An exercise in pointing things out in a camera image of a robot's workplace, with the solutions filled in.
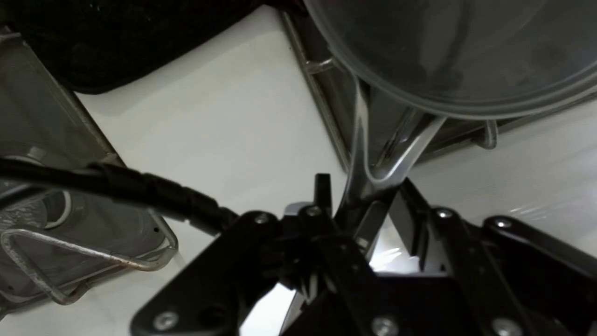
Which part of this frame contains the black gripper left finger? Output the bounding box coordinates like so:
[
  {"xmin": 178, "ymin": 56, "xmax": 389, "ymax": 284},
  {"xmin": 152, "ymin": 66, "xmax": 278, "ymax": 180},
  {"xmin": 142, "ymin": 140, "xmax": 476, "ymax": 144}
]
[{"xmin": 129, "ymin": 172, "xmax": 377, "ymax": 336}]

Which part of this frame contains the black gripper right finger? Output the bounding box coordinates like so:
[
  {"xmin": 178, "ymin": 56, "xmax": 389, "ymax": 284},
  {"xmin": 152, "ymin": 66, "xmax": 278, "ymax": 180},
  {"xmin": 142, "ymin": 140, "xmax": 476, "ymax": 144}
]
[{"xmin": 372, "ymin": 178, "xmax": 597, "ymax": 336}]

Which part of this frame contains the white gas stove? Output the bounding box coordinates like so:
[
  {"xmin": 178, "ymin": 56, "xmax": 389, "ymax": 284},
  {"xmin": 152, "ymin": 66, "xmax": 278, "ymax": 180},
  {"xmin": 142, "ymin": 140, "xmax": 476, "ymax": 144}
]
[{"xmin": 0, "ymin": 0, "xmax": 597, "ymax": 336}]

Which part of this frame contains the black burner grate under pan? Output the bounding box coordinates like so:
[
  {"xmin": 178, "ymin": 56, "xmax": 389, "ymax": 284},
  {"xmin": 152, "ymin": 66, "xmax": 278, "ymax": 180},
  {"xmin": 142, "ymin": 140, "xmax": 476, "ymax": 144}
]
[{"xmin": 0, "ymin": 27, "xmax": 181, "ymax": 308}]

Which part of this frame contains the black saucepan with steel handle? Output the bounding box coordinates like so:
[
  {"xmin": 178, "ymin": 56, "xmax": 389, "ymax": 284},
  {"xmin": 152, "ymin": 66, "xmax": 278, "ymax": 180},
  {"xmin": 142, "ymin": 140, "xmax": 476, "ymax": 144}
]
[{"xmin": 301, "ymin": 0, "xmax": 597, "ymax": 217}]

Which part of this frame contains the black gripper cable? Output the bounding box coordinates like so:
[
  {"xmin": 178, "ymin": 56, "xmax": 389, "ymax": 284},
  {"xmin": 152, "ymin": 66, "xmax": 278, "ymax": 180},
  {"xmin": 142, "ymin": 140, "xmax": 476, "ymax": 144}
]
[{"xmin": 0, "ymin": 154, "xmax": 243, "ymax": 238}]

